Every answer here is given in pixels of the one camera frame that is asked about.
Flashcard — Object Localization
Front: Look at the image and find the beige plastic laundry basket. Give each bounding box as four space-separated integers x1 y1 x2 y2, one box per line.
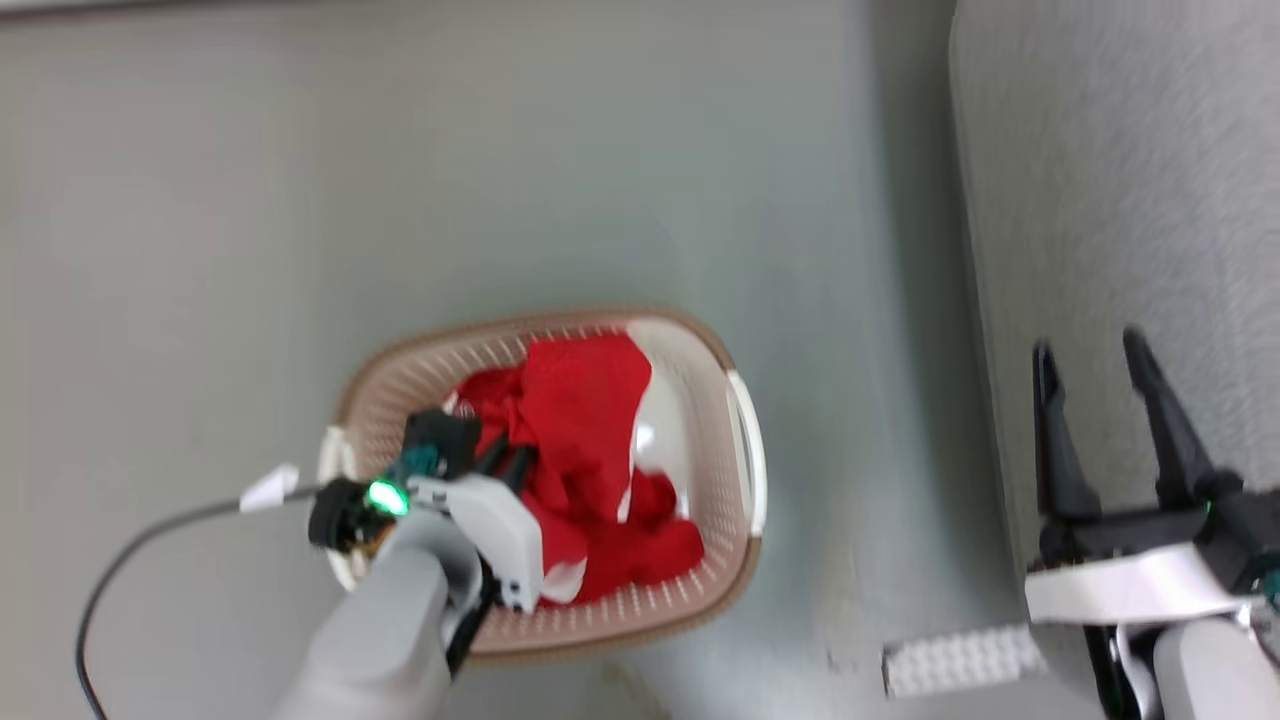
318 307 769 665

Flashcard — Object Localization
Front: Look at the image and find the long black cable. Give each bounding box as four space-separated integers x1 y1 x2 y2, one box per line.
76 484 326 720

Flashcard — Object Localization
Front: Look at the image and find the grey fabric sofa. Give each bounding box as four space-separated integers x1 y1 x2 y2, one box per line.
948 0 1280 691

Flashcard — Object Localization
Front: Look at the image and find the black connector with green light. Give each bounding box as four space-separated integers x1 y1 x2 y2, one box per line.
307 477 412 554

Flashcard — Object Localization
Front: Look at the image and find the white cable tag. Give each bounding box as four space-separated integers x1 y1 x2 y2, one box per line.
239 463 301 514

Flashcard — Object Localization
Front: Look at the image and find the red and white garment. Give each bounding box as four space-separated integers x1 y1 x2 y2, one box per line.
444 333 706 608

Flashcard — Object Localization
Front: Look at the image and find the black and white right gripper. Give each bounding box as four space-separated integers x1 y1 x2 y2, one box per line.
1024 327 1280 628

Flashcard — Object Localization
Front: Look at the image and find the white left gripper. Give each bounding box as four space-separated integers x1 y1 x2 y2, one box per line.
408 436 546 614

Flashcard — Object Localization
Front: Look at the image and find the white studded plate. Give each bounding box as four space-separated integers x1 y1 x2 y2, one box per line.
882 624 1047 699

